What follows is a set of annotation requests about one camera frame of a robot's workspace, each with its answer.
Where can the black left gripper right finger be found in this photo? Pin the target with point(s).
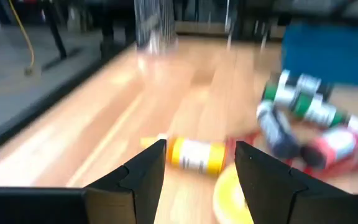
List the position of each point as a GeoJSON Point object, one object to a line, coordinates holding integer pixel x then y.
{"type": "Point", "coordinates": [269, 193]}

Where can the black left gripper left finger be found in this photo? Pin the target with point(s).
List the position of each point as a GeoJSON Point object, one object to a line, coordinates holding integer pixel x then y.
{"type": "Point", "coordinates": [135, 193]}

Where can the yellow paint bottle white label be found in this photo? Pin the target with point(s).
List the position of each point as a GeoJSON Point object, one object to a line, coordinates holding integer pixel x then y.
{"type": "Point", "coordinates": [197, 155]}

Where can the green paint bottle white label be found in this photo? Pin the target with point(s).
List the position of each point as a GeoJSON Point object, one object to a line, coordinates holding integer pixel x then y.
{"type": "Point", "coordinates": [303, 104]}

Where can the blue plastic bin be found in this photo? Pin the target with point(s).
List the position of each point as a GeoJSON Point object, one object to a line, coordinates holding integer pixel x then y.
{"type": "Point", "coordinates": [331, 53]}

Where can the yellow round disc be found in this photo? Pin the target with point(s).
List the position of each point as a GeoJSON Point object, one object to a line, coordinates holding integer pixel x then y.
{"type": "Point", "coordinates": [228, 199]}

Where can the dark paint bottle white label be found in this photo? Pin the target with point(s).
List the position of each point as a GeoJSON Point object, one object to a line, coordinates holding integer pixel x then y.
{"type": "Point", "coordinates": [278, 133]}

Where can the red paint bottle white label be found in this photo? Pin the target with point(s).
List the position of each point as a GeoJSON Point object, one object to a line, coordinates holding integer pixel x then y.
{"type": "Point", "coordinates": [334, 146]}

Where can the dark bottle grey label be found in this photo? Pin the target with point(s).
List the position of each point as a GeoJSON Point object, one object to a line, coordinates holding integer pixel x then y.
{"type": "Point", "coordinates": [309, 84]}

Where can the metal box grater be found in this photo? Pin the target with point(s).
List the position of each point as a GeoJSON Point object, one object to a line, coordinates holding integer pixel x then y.
{"type": "Point", "coordinates": [154, 21]}

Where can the black furniture leg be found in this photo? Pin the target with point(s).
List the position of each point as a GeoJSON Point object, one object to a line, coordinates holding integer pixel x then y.
{"type": "Point", "coordinates": [57, 37]}

